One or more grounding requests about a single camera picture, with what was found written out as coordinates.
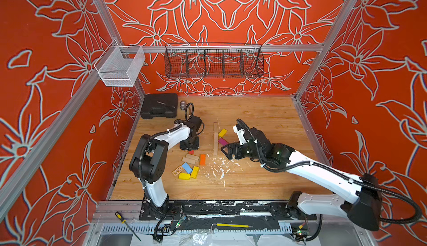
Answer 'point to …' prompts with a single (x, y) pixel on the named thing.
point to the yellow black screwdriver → (124, 221)
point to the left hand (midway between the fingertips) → (192, 146)
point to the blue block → (187, 167)
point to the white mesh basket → (119, 65)
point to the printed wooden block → (178, 170)
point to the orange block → (202, 158)
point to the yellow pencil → (232, 225)
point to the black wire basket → (195, 60)
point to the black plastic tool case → (159, 104)
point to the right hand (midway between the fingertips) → (226, 145)
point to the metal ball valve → (182, 104)
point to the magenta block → (222, 141)
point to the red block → (191, 152)
